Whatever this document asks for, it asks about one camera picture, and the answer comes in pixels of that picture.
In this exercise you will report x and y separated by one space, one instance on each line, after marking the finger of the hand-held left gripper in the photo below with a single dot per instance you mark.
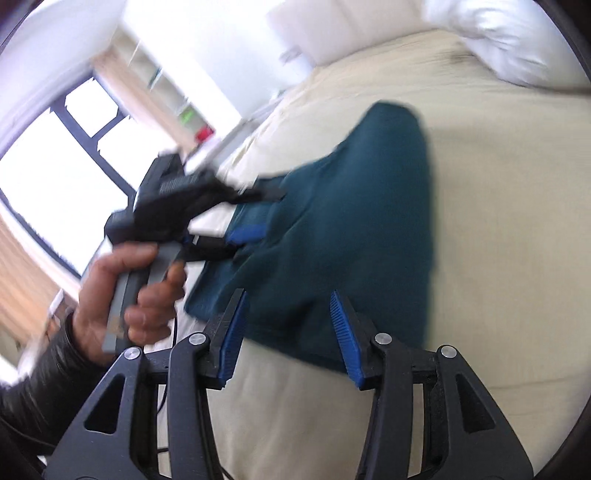
258 194
247 233

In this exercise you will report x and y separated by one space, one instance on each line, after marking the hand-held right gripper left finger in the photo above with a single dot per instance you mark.
233 332

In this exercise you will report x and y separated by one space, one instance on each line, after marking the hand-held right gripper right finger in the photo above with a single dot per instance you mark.
344 337

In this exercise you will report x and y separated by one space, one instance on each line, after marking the dark green knit sweater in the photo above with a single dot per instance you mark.
360 207

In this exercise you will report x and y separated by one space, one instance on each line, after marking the person's left forearm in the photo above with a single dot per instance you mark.
41 387

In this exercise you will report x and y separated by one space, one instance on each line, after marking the person's left hand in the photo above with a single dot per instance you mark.
92 295

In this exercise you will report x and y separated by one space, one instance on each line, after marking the red box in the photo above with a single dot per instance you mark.
204 134

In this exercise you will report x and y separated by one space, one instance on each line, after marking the white nightstand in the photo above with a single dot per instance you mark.
270 108

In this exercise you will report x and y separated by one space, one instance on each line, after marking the green plastic item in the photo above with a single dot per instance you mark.
186 115

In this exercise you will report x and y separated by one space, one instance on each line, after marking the beige curtain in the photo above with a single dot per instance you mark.
23 286
147 101

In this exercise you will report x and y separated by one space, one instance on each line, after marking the black framed window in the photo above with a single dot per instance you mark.
55 184

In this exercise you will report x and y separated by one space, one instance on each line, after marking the row of books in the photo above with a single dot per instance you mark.
156 77

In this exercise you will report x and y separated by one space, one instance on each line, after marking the white bookshelf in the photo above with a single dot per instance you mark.
152 60

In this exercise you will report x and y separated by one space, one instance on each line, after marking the bed with beige sheet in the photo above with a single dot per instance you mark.
498 230

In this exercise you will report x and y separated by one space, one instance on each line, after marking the beige padded headboard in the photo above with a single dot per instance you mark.
351 27

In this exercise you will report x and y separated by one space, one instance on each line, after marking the white folded duvet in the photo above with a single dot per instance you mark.
508 41

